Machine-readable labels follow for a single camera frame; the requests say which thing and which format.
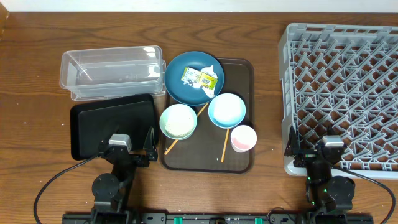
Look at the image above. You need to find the yellow snack wrapper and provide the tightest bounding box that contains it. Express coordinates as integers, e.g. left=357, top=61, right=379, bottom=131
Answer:
left=181, top=67, right=218, bottom=90

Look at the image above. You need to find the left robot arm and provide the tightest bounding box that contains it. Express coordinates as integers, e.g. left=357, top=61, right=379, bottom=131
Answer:
left=88, top=127, right=158, bottom=224

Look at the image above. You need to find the right wooden chopstick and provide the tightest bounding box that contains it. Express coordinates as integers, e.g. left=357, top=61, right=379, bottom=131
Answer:
left=221, top=129, right=229, bottom=163

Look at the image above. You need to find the black plastic bin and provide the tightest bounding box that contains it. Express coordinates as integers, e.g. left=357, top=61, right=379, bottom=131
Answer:
left=70, top=94, right=159, bottom=161

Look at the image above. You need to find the wooden chopstick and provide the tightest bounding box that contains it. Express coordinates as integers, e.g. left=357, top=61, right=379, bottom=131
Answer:
left=221, top=129, right=229, bottom=163
left=164, top=102, right=210, bottom=156

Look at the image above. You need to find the green bowl with rice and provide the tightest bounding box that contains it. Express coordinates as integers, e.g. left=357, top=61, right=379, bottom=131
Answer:
left=159, top=103, right=198, bottom=141

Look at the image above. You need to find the clear plastic bin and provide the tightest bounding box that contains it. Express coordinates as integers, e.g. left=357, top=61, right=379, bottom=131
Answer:
left=59, top=45, right=166, bottom=101

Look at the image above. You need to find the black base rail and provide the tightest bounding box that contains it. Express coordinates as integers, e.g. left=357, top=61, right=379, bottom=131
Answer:
left=62, top=213, right=374, bottom=224

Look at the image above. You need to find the pink plastic cup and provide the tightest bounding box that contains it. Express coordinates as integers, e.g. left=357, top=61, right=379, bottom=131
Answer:
left=231, top=125, right=257, bottom=153

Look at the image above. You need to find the left wooden chopstick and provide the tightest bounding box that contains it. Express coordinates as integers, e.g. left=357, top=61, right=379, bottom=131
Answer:
left=164, top=102, right=210, bottom=156

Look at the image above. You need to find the grey dishwasher rack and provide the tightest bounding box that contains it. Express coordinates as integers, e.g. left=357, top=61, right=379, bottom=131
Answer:
left=278, top=23, right=397, bottom=180

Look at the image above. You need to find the brown serving tray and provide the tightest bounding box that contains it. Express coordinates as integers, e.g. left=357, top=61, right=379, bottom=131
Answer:
left=159, top=58, right=254, bottom=174

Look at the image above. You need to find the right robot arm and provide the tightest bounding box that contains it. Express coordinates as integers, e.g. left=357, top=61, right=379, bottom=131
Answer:
left=284, top=127, right=355, bottom=223

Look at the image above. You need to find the white napkin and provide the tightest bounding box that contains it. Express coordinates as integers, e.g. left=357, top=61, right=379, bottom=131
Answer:
left=195, top=65, right=218, bottom=98

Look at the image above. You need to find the light blue bowl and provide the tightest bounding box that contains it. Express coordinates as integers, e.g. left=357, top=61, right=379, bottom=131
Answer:
left=208, top=93, right=246, bottom=129

